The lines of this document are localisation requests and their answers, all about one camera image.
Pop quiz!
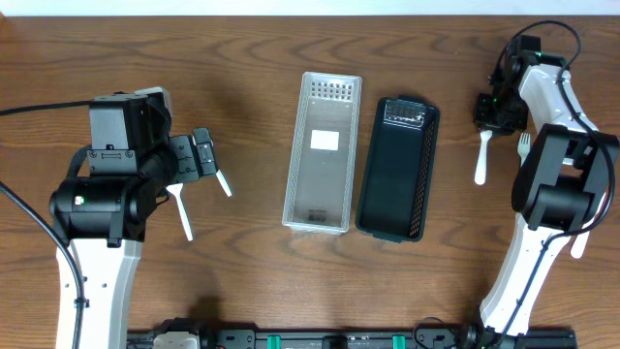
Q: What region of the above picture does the white plastic spoon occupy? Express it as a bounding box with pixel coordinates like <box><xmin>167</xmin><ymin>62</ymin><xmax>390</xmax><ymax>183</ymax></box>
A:
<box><xmin>215</xmin><ymin>170</ymin><xmax>233</xmax><ymax>197</ymax></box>
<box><xmin>167</xmin><ymin>183</ymin><xmax>194</xmax><ymax>241</ymax></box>

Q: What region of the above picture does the white plastic fork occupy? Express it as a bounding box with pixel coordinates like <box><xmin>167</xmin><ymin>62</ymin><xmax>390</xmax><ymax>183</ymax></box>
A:
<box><xmin>571</xmin><ymin>232</ymin><xmax>590</xmax><ymax>259</ymax></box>
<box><xmin>517</xmin><ymin>132</ymin><xmax>531</xmax><ymax>165</ymax></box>
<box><xmin>474</xmin><ymin>130</ymin><xmax>493</xmax><ymax>185</ymax></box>

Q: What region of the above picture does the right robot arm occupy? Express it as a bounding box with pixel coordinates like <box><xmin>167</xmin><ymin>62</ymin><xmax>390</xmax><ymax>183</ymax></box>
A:
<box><xmin>474</xmin><ymin>34</ymin><xmax>619</xmax><ymax>337</ymax></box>

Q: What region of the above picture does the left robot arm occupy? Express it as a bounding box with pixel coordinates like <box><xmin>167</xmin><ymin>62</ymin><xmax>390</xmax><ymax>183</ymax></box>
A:
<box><xmin>49</xmin><ymin>87</ymin><xmax>223</xmax><ymax>348</ymax></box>

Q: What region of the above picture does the clear white plastic basket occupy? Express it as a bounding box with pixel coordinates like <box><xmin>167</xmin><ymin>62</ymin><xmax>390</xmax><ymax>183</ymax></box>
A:
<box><xmin>282</xmin><ymin>72</ymin><xmax>362</xmax><ymax>236</ymax></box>

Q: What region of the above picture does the black plastic basket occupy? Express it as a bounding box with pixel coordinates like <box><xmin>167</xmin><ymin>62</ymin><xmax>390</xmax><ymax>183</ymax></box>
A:
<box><xmin>356</xmin><ymin>95</ymin><xmax>441</xmax><ymax>243</ymax></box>

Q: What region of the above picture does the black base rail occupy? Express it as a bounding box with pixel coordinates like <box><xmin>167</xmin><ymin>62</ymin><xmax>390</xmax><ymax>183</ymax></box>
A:
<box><xmin>125</xmin><ymin>318</ymin><xmax>578</xmax><ymax>349</ymax></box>

